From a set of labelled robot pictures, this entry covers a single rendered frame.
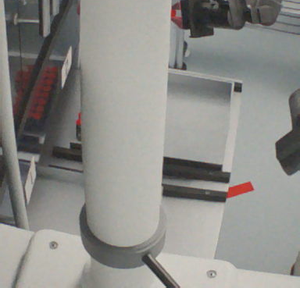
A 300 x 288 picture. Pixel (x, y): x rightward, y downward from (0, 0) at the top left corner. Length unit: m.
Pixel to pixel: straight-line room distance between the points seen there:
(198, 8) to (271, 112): 1.63
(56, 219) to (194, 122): 0.42
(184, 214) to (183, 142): 0.20
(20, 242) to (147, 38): 0.49
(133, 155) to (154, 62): 0.10
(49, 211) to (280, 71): 1.81
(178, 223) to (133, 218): 1.12
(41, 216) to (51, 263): 0.92
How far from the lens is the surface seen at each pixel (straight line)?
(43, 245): 1.05
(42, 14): 1.49
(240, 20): 1.77
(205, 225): 1.94
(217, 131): 2.11
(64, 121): 2.13
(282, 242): 3.02
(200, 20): 1.81
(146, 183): 0.79
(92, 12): 0.66
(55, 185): 2.00
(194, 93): 2.19
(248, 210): 3.09
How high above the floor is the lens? 2.45
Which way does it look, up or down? 48 degrees down
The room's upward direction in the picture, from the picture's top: 3 degrees clockwise
